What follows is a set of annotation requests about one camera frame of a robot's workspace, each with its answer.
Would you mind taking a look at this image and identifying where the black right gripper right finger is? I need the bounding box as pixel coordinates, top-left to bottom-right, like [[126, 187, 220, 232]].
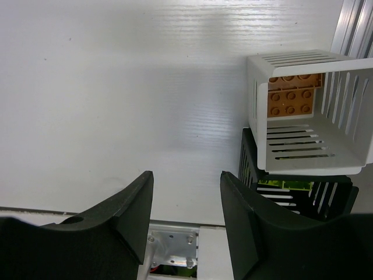
[[220, 171, 372, 279]]

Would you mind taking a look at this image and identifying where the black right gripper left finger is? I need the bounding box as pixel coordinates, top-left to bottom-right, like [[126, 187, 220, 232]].
[[1, 171, 154, 279]]

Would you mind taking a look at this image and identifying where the lime 2x2 lego brick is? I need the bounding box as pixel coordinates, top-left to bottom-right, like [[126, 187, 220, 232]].
[[258, 180, 314, 191]]

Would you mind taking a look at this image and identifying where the orange 2x4 lego plate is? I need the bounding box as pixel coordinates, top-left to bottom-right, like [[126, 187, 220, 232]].
[[268, 73, 324, 92]]

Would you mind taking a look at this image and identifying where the white raised front panel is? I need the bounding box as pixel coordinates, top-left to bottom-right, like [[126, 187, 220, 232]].
[[1, 207, 234, 279]]

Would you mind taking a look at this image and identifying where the black right slotted bin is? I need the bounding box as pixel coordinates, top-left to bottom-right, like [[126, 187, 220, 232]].
[[238, 128, 359, 221]]

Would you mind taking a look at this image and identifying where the white right slotted bin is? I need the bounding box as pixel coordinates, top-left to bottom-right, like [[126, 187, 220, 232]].
[[247, 50, 372, 176]]

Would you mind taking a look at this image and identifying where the orange 2x3 lego brick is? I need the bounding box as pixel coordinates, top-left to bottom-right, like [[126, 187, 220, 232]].
[[268, 89, 315, 118]]

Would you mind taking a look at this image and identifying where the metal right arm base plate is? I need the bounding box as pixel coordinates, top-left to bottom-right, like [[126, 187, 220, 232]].
[[147, 223, 199, 270]]

